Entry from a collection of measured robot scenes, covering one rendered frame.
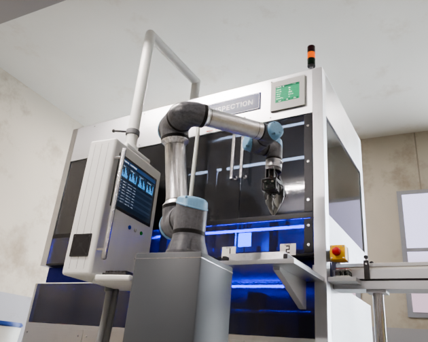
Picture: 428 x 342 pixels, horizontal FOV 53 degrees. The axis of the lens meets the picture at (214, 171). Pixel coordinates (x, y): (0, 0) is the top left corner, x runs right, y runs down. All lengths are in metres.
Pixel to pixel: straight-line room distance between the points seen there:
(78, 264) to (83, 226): 0.19
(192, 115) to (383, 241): 3.66
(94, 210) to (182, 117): 0.83
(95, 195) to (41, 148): 2.94
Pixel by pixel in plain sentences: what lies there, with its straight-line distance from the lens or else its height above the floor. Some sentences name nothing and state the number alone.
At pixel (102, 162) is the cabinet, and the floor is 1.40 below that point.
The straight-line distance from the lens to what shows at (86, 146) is 3.47.
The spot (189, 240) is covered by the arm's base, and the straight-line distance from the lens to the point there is 1.46.
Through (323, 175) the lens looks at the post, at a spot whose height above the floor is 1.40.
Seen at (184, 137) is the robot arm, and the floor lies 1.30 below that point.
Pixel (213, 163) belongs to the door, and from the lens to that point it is 2.63.
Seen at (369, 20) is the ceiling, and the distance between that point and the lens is 3.84.
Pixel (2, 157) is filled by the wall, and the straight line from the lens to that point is 4.85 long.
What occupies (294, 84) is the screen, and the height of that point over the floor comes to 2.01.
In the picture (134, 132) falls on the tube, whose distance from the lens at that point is 2.66.
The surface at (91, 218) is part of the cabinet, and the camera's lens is 2.28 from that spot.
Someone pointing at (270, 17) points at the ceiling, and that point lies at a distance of 3.73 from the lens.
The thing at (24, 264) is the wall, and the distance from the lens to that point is 4.97.
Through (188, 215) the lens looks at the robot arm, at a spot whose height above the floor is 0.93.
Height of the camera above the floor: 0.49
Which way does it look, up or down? 23 degrees up
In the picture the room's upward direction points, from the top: 5 degrees clockwise
